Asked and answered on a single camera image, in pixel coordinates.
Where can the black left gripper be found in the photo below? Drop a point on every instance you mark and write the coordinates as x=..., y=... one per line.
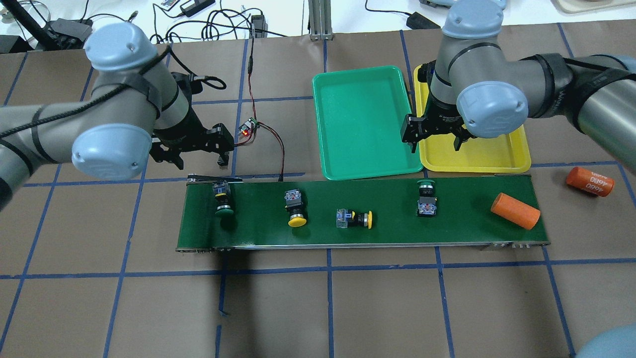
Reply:
x=185, y=132

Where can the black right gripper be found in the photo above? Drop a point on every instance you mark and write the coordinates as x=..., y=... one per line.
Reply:
x=439, y=116

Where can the green push button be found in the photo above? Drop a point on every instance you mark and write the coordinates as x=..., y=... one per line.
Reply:
x=427, y=202
x=223, y=197

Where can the yellow push button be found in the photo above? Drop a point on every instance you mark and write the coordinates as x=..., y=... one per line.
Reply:
x=294, y=205
x=349, y=218

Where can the plain orange cylinder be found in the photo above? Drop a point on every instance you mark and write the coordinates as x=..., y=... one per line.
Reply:
x=515, y=211

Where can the orange cylinder with 4680 print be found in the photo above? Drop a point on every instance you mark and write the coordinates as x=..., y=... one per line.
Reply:
x=590, y=182

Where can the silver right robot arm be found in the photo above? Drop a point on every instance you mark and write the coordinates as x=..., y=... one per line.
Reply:
x=475, y=92

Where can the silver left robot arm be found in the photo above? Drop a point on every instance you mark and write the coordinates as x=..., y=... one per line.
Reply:
x=137, y=109

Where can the green conveyor belt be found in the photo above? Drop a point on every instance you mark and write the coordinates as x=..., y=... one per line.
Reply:
x=260, y=220

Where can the small green circuit board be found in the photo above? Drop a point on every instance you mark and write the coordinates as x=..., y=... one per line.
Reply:
x=249, y=127

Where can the yellow plastic tray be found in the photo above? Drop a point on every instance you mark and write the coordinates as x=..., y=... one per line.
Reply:
x=508, y=153

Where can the green plastic tray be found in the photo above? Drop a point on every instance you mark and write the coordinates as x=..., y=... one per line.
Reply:
x=359, y=115

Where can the black power adapter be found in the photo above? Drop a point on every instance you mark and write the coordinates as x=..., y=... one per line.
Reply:
x=416, y=20

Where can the aluminium frame post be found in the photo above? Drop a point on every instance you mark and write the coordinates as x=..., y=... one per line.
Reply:
x=320, y=20

